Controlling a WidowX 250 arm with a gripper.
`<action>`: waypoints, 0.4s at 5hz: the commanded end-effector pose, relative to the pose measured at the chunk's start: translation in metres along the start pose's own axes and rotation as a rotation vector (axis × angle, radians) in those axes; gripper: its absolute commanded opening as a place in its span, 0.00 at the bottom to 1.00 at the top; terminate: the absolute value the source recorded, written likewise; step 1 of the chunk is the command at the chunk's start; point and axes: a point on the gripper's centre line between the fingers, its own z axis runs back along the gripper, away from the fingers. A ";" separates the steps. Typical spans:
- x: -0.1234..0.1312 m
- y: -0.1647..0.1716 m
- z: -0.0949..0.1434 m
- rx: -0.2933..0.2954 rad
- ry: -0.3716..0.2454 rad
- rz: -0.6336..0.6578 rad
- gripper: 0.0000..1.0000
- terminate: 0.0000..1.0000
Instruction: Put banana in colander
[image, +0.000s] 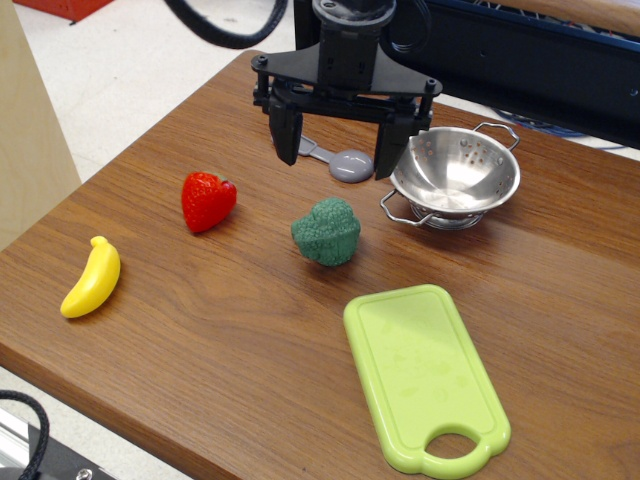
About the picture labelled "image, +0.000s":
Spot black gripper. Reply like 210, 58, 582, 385
251, 24, 443, 180

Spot yellow toy banana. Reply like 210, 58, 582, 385
60, 236, 121, 319

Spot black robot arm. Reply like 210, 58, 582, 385
251, 1, 442, 179

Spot steel colander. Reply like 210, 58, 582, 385
380, 122, 521, 231

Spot grey plastic spoon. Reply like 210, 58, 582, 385
298, 135, 374, 184

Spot green toy broccoli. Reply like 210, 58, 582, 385
291, 198, 361, 267

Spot red toy strawberry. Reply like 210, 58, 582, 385
181, 171, 237, 233

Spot light green cutting board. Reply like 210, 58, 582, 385
343, 284, 511, 479

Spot red box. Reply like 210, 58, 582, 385
13, 0, 112, 22

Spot light wooden panel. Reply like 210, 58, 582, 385
1, 1, 81, 248

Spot blue wires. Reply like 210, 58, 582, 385
494, 108, 640, 153

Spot black braided cable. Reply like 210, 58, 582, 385
164, 0, 289, 50

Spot black metal frame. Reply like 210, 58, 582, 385
294, 1, 639, 147

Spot aluminium rail with bracket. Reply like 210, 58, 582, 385
1, 409, 114, 480

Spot black cable bottom left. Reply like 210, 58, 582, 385
0, 389, 51, 480

